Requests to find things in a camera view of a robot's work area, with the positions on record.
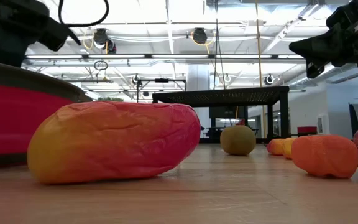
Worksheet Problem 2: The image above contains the small yellow fruit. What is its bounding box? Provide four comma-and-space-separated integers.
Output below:
282, 137, 298, 161

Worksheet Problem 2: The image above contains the red yellow mango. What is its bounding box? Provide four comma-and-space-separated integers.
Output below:
26, 101, 202, 185

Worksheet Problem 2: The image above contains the black perforated metal shelf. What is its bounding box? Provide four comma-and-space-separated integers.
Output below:
152, 86, 290, 144

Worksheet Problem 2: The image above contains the black hanging cable with coil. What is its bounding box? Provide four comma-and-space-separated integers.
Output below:
213, 0, 226, 90

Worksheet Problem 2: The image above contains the red bin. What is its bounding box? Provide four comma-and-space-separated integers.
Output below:
296, 126, 318, 137

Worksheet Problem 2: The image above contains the black monitor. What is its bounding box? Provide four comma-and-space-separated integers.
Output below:
209, 106, 248, 119

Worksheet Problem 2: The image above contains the black gantry frame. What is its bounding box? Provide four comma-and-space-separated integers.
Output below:
136, 77, 187, 103

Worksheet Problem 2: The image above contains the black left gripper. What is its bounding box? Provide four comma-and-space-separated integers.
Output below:
0, 0, 82, 68

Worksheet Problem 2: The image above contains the small red-orange toy fruit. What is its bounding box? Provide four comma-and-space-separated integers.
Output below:
266, 138, 286, 156

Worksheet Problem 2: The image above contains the brown kiwi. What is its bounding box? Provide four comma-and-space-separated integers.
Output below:
219, 124, 257, 156

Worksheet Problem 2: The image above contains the red collapsible bowl grey rim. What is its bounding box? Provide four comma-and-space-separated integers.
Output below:
0, 58, 93, 170

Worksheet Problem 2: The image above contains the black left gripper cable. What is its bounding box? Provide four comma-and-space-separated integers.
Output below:
57, 0, 110, 28

